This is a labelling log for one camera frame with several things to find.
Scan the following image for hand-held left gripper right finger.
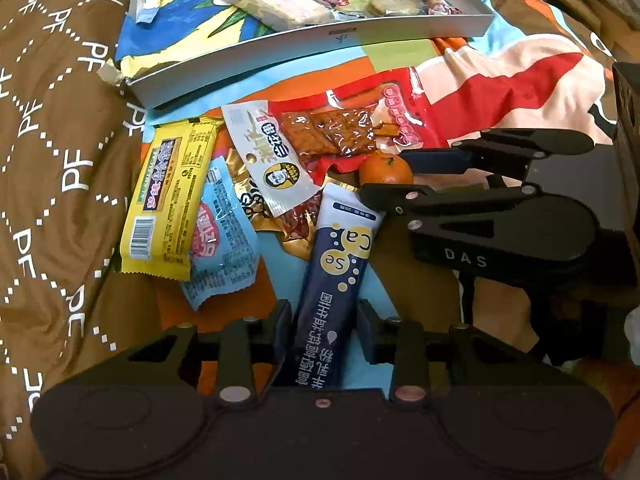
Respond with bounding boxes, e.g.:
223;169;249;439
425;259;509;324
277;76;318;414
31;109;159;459
357;300;524;404

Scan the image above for yellow snack bar packet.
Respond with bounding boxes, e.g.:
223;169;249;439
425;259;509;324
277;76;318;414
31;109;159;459
119;116;226;282

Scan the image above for brown patterned quilt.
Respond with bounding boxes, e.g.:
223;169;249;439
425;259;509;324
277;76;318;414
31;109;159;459
0;0;168;461

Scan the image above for tangerine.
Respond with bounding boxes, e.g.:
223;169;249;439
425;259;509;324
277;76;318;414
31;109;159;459
358;152;415;187

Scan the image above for grey tray with cartoon drawing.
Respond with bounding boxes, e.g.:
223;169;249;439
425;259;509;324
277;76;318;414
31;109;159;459
106;0;497;112

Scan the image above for gold snack packet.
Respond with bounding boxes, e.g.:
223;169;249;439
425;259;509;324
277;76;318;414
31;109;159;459
225;147;332;262

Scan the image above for light blue snack packet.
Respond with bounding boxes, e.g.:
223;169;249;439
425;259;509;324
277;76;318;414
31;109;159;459
180;155;262;314

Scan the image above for white snack packet face print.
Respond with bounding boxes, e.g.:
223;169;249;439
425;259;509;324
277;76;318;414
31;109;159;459
221;100;324;219

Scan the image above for rice cracker bar packet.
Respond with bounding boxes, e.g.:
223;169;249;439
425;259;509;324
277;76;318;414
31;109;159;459
221;0;335;30

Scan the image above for dark blue stick packet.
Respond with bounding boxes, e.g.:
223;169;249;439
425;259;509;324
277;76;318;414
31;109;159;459
287;182;386;392

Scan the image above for clear cookie packet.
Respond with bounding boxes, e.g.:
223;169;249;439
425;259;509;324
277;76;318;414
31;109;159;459
363;0;426;17

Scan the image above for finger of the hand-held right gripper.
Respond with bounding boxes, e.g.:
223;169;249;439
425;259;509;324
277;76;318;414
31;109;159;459
357;182;542;234
402;129;597;182

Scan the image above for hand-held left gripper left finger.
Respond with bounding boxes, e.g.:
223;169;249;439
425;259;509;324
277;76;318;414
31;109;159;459
119;300;293;407

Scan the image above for red dried tofu packet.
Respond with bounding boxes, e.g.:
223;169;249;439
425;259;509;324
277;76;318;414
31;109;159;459
267;67;439;172

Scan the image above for cartoon printed bedsheet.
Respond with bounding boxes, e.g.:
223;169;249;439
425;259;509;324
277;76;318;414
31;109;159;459
115;0;640;396

